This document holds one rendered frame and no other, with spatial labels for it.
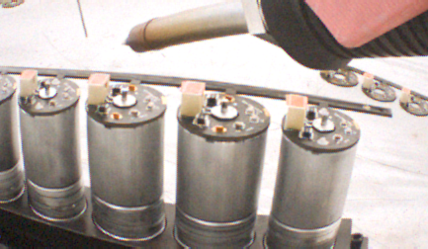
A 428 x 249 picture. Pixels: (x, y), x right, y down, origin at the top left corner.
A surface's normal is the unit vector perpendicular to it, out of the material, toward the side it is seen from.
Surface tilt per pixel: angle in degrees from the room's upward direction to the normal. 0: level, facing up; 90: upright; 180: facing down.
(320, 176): 90
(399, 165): 0
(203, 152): 90
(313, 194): 90
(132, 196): 90
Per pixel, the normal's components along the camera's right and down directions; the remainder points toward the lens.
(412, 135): 0.06, -0.88
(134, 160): 0.33, 0.46
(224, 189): 0.07, 0.47
